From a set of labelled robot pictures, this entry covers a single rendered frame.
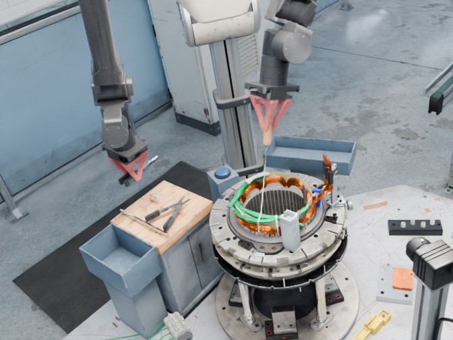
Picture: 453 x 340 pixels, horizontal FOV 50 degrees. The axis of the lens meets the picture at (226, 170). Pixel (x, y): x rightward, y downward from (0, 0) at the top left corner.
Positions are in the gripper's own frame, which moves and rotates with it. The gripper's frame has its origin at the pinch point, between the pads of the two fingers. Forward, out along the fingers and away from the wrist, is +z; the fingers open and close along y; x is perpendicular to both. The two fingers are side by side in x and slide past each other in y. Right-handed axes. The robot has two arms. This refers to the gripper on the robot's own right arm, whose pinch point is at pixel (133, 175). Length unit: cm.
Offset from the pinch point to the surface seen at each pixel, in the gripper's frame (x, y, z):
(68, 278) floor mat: 12, -112, 118
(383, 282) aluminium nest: 32, 53, 38
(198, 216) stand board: 6.4, 13.3, 12.7
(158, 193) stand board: 7.5, -2.5, 12.1
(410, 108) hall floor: 252, -27, 118
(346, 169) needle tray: 43, 35, 14
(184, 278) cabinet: -2.3, 12.4, 28.4
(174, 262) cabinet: -3.9, 12.2, 20.8
